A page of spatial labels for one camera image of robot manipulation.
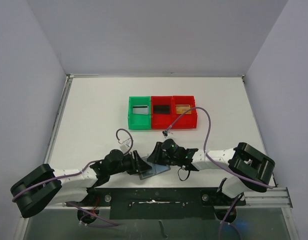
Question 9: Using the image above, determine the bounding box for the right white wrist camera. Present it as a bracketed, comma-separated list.
[162, 130, 173, 138]

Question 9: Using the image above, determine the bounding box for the grey card holder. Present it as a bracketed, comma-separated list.
[138, 157, 171, 180]

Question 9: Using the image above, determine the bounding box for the aluminium table edge rail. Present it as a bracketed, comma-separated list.
[44, 74, 104, 170]

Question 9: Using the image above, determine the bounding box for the green plastic bin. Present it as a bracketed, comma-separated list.
[127, 96, 151, 130]

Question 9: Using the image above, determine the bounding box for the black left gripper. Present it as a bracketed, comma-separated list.
[109, 150, 152, 175]

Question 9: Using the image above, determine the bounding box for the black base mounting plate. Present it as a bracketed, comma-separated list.
[65, 186, 246, 226]

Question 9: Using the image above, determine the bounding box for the right red plastic bin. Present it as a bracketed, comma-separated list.
[172, 95, 198, 129]

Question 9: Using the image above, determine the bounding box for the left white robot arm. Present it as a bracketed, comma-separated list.
[10, 149, 152, 218]

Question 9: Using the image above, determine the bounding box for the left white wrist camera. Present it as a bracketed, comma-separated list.
[118, 138, 133, 154]

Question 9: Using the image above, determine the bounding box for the red plastic bin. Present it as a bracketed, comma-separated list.
[151, 96, 173, 130]
[172, 95, 198, 129]

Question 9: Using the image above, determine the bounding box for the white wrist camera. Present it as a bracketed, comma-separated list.
[118, 138, 133, 154]
[162, 130, 173, 138]

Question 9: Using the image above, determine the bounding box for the middle red plastic bin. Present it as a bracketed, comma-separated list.
[151, 96, 173, 130]

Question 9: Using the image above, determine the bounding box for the silver VIP card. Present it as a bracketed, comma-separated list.
[132, 105, 149, 115]

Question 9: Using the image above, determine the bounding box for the front aluminium frame rail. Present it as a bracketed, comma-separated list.
[14, 187, 299, 240]

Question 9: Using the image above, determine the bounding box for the gold credit card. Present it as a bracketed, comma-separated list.
[175, 104, 192, 115]

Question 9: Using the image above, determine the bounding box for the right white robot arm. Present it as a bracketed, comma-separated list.
[147, 139, 275, 205]

